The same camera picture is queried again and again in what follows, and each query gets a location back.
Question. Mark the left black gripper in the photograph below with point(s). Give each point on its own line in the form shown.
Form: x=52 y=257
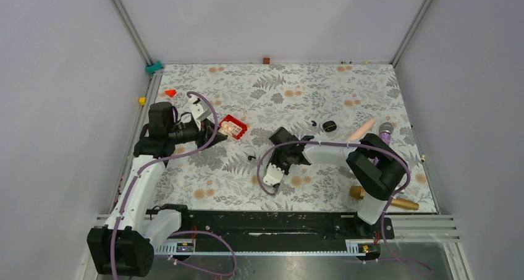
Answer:
x=207 y=126

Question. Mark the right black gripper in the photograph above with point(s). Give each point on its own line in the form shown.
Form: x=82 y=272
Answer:
x=274 y=160

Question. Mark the beige earbud charging case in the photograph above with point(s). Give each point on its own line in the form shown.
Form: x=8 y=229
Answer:
x=230 y=128

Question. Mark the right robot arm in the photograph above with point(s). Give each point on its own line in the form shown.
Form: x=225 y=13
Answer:
x=377 y=167

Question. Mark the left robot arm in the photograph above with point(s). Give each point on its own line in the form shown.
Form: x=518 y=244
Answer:
x=125 y=245

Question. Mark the black earbud charging case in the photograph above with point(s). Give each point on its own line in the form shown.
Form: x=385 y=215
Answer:
x=329 y=126

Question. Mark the red plastic basket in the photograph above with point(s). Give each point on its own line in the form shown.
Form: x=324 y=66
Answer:
x=242 y=126

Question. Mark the floral patterned mat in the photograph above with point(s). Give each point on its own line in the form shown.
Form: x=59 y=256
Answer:
x=266 y=97

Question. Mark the orange triangle block upper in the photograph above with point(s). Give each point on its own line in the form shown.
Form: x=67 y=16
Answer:
x=170 y=93

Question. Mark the pink toy microphone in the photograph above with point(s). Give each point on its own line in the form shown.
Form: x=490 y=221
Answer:
x=361 y=131

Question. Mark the teal block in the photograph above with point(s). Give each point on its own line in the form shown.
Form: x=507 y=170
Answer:
x=154 y=67

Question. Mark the gold microphone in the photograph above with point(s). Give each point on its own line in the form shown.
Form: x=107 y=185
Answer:
x=357 y=192

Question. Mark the purple glitter microphone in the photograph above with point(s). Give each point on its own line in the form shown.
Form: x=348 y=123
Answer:
x=385 y=132

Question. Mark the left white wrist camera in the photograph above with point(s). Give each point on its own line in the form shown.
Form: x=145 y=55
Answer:
x=199 y=110

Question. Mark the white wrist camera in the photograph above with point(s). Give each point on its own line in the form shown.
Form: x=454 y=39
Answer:
x=199 y=110
x=273 y=175

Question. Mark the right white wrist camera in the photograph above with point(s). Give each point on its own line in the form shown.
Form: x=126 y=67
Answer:
x=273 y=175

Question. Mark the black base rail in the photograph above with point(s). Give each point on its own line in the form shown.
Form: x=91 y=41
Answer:
x=261 y=232

